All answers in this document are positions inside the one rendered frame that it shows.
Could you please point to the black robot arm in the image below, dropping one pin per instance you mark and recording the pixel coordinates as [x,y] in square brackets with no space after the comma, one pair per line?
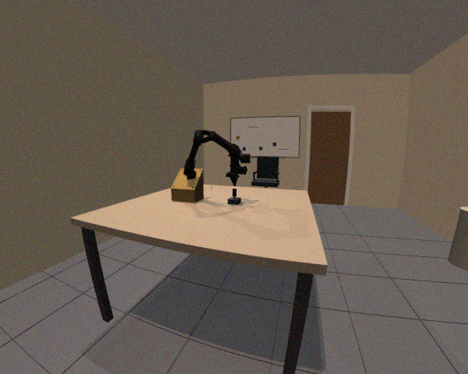
[234,151]

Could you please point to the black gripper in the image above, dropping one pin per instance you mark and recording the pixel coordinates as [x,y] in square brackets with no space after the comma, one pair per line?
[233,173]

